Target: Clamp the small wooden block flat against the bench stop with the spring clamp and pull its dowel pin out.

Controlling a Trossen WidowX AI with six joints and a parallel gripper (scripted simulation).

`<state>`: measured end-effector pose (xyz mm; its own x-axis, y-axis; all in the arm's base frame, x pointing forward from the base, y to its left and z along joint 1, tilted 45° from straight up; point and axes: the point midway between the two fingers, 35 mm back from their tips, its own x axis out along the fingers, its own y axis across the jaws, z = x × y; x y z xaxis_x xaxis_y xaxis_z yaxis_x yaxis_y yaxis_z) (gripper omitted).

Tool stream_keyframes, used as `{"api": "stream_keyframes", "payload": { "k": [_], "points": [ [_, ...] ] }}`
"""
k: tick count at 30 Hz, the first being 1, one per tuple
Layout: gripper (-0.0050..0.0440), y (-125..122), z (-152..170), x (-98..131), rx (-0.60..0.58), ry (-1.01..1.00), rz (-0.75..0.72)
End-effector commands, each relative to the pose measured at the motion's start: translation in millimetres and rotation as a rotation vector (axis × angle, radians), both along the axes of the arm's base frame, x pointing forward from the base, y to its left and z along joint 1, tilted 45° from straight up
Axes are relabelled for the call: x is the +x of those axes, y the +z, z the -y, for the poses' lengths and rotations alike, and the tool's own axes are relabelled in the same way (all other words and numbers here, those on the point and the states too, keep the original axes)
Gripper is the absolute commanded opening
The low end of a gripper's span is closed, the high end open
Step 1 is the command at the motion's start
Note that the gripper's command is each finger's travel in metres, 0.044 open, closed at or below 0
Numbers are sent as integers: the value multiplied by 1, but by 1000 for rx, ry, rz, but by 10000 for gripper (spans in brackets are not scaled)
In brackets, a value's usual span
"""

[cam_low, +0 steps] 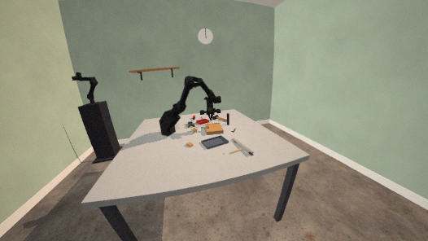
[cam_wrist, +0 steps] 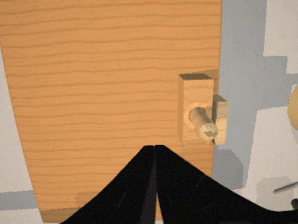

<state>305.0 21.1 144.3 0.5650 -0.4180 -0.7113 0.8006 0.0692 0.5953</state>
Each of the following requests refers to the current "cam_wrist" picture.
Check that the light wooden board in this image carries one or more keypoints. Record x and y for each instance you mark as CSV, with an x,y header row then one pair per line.
x,y
93,81

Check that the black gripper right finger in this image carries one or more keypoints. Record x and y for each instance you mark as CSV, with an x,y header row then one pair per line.
x,y
186,195

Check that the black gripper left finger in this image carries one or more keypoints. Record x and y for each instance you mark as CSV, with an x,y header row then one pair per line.
x,y
130,198

